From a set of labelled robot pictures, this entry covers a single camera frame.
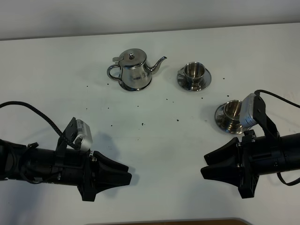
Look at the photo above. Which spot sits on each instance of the near stainless steel saucer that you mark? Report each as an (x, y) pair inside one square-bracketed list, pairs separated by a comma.
[(231, 128)]

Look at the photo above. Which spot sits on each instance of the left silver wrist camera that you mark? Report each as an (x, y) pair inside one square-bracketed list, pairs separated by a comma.
[(83, 139)]

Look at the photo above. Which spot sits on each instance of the far stainless steel teacup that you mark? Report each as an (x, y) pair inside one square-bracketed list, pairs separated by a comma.
[(193, 72)]

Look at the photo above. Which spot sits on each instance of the stainless steel teapot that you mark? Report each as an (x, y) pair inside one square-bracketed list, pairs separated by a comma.
[(131, 67)]

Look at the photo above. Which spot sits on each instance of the stainless steel saucer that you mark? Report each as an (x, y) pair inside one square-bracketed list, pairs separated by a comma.
[(202, 84), (231, 128)]

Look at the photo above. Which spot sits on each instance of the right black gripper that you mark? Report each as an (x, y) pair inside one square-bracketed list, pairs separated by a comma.
[(260, 155)]

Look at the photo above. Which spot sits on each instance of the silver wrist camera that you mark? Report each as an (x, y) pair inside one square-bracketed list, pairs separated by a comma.
[(83, 139), (246, 112)]

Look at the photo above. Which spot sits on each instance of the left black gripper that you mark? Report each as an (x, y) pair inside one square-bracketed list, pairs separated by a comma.
[(90, 174)]

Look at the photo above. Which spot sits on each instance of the stainless steel teacup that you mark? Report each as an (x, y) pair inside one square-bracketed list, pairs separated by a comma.
[(193, 72), (229, 112)]

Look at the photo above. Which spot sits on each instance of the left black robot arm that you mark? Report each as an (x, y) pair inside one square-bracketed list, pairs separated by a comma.
[(28, 163)]

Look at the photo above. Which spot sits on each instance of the far stainless steel saucer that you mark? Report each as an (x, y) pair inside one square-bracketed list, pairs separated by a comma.
[(202, 84)]

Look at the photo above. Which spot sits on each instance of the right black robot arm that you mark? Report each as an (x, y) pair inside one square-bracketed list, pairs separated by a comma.
[(290, 145)]

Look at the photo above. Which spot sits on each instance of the near stainless steel teacup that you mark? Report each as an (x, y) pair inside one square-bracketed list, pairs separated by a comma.
[(229, 112)]

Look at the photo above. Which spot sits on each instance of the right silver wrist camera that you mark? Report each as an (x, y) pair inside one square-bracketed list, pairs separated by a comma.
[(246, 112)]

